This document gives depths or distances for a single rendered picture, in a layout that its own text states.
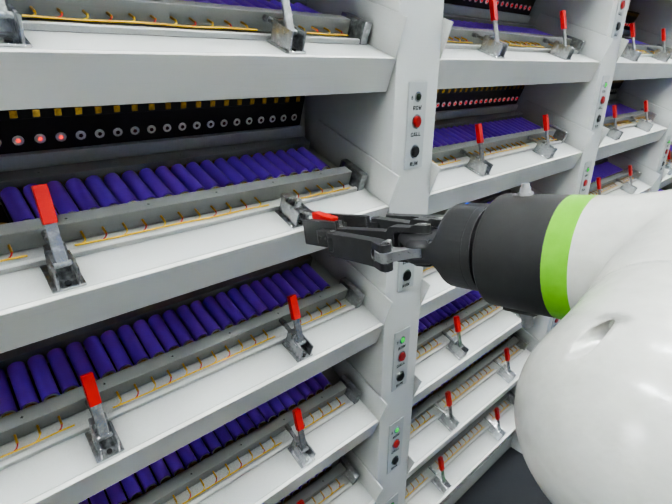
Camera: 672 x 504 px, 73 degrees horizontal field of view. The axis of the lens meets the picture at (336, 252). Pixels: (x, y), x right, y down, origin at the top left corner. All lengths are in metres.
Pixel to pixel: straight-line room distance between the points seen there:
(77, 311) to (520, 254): 0.39
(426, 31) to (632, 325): 0.55
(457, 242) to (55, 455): 0.47
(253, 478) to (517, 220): 0.58
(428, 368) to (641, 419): 0.82
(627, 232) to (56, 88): 0.43
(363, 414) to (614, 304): 0.69
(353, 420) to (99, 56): 0.68
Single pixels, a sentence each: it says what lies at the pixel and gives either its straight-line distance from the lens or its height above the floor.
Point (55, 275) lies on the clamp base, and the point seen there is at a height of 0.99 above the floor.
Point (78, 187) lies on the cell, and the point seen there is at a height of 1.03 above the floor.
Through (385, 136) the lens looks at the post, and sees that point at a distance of 0.67.
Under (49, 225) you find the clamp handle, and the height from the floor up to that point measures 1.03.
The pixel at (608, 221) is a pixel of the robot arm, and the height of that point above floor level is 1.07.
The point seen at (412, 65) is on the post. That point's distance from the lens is 0.68.
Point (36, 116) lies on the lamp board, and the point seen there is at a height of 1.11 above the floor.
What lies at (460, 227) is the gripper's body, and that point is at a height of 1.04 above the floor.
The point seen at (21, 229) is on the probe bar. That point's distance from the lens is 0.52.
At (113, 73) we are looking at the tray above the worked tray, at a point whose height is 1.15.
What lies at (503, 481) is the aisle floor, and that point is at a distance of 1.62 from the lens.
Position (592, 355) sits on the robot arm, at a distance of 0.21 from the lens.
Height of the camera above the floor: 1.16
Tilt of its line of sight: 22 degrees down
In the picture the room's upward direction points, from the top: straight up
